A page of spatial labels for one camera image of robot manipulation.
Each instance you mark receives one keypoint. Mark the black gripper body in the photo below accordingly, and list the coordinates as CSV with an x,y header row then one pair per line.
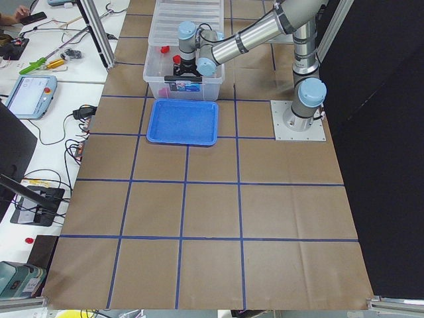
x,y
187,68

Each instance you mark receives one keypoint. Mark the red block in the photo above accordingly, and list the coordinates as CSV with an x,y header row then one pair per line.
x,y
165,49
177,59

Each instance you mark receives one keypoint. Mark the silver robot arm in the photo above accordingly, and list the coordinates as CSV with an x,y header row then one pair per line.
x,y
203,49

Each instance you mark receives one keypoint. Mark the blue plastic tray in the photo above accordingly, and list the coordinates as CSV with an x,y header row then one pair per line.
x,y
180,121

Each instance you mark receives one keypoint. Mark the person hand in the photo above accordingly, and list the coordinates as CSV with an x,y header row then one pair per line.
x,y
21,12

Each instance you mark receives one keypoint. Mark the black power adapter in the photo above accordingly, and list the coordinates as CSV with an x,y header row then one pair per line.
x,y
84,112

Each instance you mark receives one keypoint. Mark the black phone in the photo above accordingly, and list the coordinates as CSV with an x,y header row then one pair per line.
x,y
33,18

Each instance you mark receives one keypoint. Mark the teach pendant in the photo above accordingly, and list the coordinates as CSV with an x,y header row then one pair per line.
x,y
31,96

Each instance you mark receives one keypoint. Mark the black monitor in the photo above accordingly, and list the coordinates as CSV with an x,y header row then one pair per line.
x,y
17,147

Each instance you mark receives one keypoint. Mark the black box latch handle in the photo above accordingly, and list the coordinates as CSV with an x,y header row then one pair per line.
x,y
195,79

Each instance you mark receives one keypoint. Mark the aluminium frame post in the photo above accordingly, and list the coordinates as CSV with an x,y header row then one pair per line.
x,y
95,27

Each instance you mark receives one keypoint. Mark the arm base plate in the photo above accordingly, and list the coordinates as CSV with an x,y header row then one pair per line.
x,y
289,127

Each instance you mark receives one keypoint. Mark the green handled reacher grabber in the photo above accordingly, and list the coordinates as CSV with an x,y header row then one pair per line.
x,y
57,57

